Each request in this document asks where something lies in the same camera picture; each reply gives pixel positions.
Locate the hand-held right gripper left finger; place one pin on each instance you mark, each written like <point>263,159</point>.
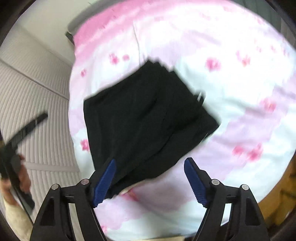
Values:
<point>105,183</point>

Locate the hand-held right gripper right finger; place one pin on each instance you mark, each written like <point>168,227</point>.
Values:
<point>194,180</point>

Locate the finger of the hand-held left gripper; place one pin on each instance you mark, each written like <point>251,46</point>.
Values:
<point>32,125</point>

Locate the black pants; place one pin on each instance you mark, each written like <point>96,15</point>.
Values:
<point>143,120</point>

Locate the person's left hand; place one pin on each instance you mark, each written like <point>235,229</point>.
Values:
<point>24,179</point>

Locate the white louvered wardrobe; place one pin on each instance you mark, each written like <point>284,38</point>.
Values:
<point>46,92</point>

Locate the grey padded headboard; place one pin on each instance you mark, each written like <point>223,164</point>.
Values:
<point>75,24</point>

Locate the pink floral quilt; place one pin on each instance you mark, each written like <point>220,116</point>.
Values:
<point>231,69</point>

